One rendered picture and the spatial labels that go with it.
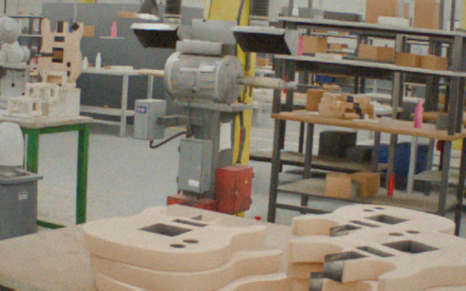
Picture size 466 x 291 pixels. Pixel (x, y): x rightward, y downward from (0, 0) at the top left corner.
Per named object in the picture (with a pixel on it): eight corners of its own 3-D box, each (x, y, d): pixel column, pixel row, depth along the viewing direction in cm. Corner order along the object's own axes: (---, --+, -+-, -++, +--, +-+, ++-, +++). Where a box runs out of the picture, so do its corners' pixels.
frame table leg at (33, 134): (37, 275, 493) (40, 127, 481) (31, 277, 488) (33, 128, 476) (30, 273, 495) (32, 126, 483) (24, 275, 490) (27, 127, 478)
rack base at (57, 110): (64, 117, 518) (65, 102, 517) (48, 118, 503) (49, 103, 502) (33, 112, 530) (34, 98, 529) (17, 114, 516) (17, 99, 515)
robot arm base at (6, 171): (11, 179, 421) (11, 168, 421) (-15, 172, 434) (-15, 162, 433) (36, 176, 436) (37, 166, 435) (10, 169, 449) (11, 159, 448)
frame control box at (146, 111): (192, 151, 453) (194, 102, 449) (169, 155, 434) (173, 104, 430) (153, 145, 464) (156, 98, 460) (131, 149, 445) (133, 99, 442)
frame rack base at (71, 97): (79, 115, 531) (81, 88, 528) (64, 117, 517) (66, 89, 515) (48, 111, 543) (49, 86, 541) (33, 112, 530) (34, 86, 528)
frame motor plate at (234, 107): (252, 110, 463) (252, 103, 462) (231, 111, 442) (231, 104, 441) (194, 103, 479) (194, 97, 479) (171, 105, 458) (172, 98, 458)
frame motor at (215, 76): (246, 103, 465) (250, 56, 461) (222, 106, 441) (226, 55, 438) (181, 97, 483) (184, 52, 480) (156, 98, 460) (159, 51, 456)
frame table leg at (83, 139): (86, 261, 536) (90, 122, 525) (81, 262, 532) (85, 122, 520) (79, 259, 539) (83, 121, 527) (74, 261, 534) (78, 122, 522)
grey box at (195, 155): (210, 191, 454) (216, 87, 447) (200, 193, 445) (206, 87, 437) (185, 187, 461) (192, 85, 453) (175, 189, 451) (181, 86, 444)
